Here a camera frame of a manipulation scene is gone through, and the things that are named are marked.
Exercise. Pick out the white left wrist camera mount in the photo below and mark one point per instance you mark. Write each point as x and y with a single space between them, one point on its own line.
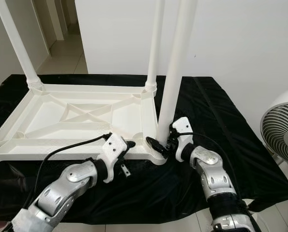
114 150

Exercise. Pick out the white door frame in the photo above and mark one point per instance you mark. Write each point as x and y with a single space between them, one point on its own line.
56 19

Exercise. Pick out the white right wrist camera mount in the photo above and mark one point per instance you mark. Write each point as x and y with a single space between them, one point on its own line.
183 128

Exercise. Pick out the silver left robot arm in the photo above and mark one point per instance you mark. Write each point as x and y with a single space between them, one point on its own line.
66 188

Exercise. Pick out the white plastic table top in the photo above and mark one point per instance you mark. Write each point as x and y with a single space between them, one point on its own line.
47 118

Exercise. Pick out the grey standing fan head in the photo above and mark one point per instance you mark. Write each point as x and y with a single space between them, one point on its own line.
281 133

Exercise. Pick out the white plastic table leg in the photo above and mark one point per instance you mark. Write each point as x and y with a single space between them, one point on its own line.
20 48
155 48
177 72

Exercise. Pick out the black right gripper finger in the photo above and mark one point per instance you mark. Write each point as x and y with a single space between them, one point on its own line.
156 145

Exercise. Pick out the black tablecloth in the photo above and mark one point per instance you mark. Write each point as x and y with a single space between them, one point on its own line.
163 193

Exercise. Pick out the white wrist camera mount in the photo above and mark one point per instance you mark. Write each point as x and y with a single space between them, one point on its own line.
114 150
183 128

